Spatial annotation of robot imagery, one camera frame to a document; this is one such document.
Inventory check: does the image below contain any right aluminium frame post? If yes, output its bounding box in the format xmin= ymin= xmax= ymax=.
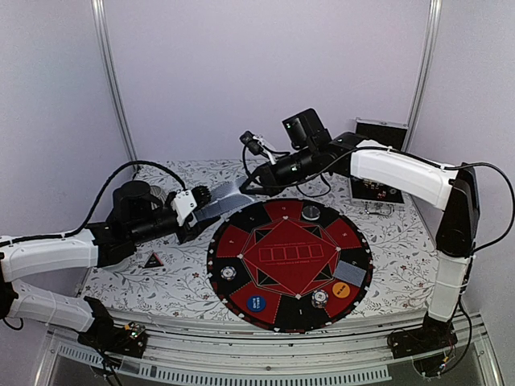
xmin=408 ymin=0 xmax=443 ymax=133

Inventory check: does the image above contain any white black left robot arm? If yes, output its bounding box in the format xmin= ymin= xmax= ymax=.
xmin=1 ymin=180 xmax=212 ymax=349

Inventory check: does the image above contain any black white dealer button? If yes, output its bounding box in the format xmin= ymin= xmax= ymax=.
xmin=302 ymin=205 xmax=321 ymax=221

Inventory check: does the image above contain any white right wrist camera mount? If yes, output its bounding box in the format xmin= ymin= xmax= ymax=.
xmin=253 ymin=134 xmax=278 ymax=165

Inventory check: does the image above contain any striped grey ceramic cup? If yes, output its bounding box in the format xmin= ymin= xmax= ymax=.
xmin=150 ymin=185 xmax=167 ymax=209

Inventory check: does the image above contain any left aluminium frame post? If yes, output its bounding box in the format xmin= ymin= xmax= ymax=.
xmin=91 ymin=0 xmax=138 ymax=161

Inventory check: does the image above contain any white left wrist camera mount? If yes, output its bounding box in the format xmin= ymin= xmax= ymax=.
xmin=171 ymin=190 xmax=198 ymax=226

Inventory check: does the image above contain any aluminium frame post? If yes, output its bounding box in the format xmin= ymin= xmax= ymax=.
xmin=91 ymin=0 xmax=138 ymax=161
xmin=408 ymin=0 xmax=443 ymax=133

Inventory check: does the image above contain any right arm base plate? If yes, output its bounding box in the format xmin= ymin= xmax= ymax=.
xmin=387 ymin=317 xmax=458 ymax=359

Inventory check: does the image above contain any blue small blind button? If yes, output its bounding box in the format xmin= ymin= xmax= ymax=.
xmin=246 ymin=295 xmax=266 ymax=313

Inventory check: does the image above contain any blue playing card deck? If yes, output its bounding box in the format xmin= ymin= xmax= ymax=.
xmin=195 ymin=176 xmax=256 ymax=221

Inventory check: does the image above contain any front aluminium rail frame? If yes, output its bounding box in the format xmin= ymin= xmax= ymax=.
xmin=34 ymin=311 xmax=505 ymax=385

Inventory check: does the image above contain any orange big blind button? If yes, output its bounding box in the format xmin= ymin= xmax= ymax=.
xmin=332 ymin=281 xmax=351 ymax=298

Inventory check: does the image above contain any white blue poker chip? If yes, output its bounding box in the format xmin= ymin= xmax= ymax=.
xmin=220 ymin=265 xmax=237 ymax=281

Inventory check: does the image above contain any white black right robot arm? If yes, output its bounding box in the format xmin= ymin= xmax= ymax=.
xmin=240 ymin=109 xmax=481 ymax=351

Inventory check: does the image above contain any black triangular card holder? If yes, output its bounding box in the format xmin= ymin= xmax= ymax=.
xmin=143 ymin=252 xmax=163 ymax=269

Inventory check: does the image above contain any round red black poker mat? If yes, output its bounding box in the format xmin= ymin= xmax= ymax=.
xmin=207 ymin=199 xmax=373 ymax=333

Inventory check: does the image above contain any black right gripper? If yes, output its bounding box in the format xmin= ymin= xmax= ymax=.
xmin=241 ymin=145 xmax=319 ymax=196

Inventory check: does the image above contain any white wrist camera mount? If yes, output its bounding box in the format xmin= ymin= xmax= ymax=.
xmin=253 ymin=134 xmax=278 ymax=165
xmin=171 ymin=190 xmax=198 ymax=226

